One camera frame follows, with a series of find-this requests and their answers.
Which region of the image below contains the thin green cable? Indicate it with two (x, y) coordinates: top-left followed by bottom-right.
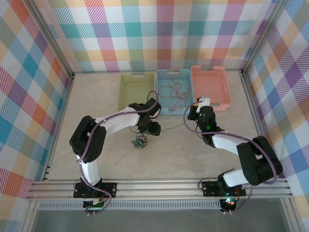
(130, 132), (149, 149)

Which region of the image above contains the thin red cable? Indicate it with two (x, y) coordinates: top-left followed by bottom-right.
(168, 81), (191, 101)

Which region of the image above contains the blue plastic basket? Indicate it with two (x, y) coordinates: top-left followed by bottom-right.
(156, 69), (195, 116)

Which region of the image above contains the yellow-green plastic basket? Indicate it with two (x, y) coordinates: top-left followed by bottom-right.
(119, 73), (157, 114)

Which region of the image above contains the pink plastic basket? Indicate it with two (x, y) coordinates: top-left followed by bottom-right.
(190, 65), (232, 113)

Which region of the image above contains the aluminium table side rail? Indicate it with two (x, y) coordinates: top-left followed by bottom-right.
(41, 72), (77, 182)
(240, 70), (278, 181)

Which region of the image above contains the aluminium mounting rail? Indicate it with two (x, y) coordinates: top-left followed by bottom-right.
(26, 177), (294, 202)

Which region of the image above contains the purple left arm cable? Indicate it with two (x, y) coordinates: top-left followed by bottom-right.
(76, 90), (159, 216)

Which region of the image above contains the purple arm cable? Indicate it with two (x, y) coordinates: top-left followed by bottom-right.
(76, 90), (159, 216)
(183, 102), (278, 215)

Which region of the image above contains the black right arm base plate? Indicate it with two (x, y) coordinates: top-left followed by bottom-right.
(201, 180), (247, 197)

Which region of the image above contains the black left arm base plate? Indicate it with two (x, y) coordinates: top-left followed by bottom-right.
(73, 182), (118, 199)

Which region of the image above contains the grey slotted cable duct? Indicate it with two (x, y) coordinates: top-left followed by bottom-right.
(38, 202), (222, 210)

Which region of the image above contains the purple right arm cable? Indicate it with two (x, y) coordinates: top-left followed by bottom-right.
(183, 102), (278, 215)

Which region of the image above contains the aluminium frame post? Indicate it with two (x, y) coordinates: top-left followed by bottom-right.
(28, 0), (76, 82)
(241, 0), (288, 75)

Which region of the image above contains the aluminium frame leg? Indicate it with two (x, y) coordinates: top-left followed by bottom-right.
(280, 198), (301, 232)
(23, 200), (41, 232)

